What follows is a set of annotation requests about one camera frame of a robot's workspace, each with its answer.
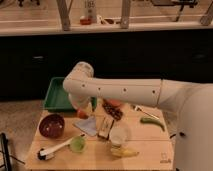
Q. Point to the brown chocolate bar box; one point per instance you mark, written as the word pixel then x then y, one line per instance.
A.
pixel 105 127

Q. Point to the white handled brush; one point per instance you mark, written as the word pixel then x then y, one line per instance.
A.
pixel 46 154

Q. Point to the orange bowl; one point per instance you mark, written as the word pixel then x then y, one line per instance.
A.
pixel 115 103

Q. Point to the dark purple bowl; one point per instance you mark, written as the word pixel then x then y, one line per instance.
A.
pixel 52 126

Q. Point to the metal fork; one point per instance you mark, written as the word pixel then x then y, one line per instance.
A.
pixel 138 108

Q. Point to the yellow banana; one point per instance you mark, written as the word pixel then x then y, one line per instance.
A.
pixel 123 152

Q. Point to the dark grape bunch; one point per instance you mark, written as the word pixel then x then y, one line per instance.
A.
pixel 116 113

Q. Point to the black stand at left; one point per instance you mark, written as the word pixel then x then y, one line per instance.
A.
pixel 4 148

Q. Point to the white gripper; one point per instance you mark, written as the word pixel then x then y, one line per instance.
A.
pixel 88 110

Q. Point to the white bottle on shelf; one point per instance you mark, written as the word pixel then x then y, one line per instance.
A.
pixel 90 10

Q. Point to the red object on shelf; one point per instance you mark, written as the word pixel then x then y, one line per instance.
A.
pixel 85 21

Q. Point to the green plastic cup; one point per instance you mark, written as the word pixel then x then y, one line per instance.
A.
pixel 77 144

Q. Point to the green plastic tray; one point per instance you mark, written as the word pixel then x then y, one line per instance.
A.
pixel 56 99

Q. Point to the white cup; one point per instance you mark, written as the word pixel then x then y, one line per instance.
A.
pixel 118 136

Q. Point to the grey blue cloth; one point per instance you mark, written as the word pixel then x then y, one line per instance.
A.
pixel 88 125

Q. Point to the red apple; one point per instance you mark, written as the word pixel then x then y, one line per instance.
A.
pixel 81 114

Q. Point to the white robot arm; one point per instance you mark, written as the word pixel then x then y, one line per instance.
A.
pixel 193 102

